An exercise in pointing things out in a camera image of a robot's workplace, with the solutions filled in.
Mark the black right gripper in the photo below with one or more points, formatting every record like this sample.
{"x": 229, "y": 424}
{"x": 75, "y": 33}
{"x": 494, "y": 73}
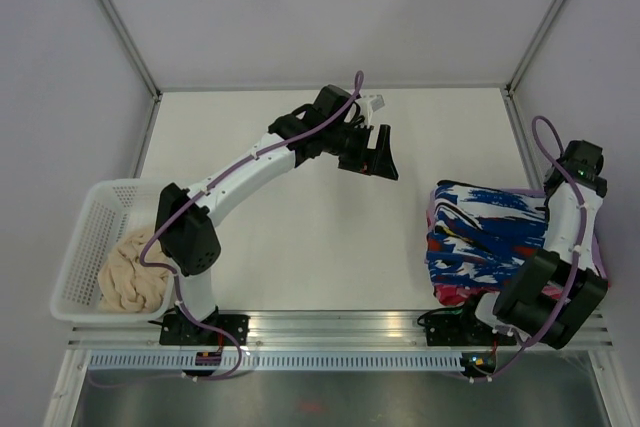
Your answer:
{"x": 553, "y": 179}

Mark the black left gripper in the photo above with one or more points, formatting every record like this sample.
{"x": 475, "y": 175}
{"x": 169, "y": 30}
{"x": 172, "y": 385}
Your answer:
{"x": 379, "y": 160}

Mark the blue patterned trousers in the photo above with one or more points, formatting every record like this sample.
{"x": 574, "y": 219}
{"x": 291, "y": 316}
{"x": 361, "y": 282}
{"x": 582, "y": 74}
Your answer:
{"x": 485, "y": 237}

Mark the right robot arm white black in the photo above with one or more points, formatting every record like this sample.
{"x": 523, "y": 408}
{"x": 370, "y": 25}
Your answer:
{"x": 561, "y": 284}

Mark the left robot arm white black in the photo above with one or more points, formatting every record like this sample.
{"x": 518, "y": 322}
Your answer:
{"x": 336, "y": 122}

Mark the pink patterned folded trousers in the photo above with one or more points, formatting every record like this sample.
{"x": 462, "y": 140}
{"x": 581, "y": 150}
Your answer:
{"x": 450, "y": 294}

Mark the white perforated plastic basket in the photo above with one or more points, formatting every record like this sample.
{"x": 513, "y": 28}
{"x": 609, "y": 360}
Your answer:
{"x": 111, "y": 210}

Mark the cream crumpled garment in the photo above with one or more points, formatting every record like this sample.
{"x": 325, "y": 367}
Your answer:
{"x": 126, "y": 285}

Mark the right aluminium frame post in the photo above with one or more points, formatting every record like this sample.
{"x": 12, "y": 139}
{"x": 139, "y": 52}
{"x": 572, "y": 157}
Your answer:
{"x": 542, "y": 31}

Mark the aluminium frame post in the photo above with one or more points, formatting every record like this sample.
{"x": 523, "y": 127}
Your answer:
{"x": 129, "y": 47}
{"x": 542, "y": 31}

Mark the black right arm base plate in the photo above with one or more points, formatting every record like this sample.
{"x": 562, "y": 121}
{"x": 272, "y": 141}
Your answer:
{"x": 454, "y": 328}

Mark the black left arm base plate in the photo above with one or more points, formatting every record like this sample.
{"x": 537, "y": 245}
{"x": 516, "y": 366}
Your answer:
{"x": 177, "y": 330}

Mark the aluminium mounting rail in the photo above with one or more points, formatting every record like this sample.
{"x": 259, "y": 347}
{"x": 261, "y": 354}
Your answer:
{"x": 282, "y": 330}

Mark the white slotted cable duct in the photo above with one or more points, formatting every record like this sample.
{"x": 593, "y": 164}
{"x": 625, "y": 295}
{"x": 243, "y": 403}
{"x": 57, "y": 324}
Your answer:
{"x": 192, "y": 360}

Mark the left aluminium frame post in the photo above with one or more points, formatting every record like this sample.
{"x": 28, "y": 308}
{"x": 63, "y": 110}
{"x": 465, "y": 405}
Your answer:
{"x": 129, "y": 47}

